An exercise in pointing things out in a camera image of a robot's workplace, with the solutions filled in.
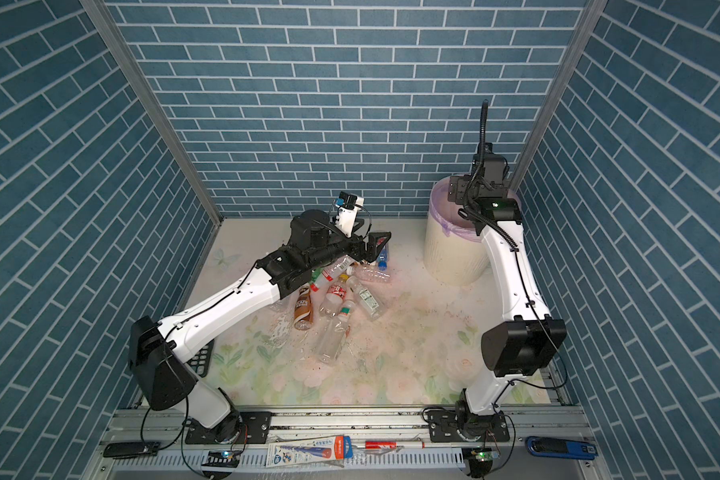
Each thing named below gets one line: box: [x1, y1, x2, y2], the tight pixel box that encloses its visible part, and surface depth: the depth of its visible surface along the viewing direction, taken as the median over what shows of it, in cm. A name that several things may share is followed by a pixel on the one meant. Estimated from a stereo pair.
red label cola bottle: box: [319, 273, 349, 318], surface depth 96 cm
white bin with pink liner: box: [423, 177, 490, 286], surface depth 87 cm
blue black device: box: [526, 436, 598, 459], surface depth 70 cm
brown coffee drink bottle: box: [294, 283, 314, 331], surface depth 91 cm
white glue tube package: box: [266, 436, 353, 468], surface depth 71 cm
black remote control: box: [103, 442, 161, 459], surface depth 69 cm
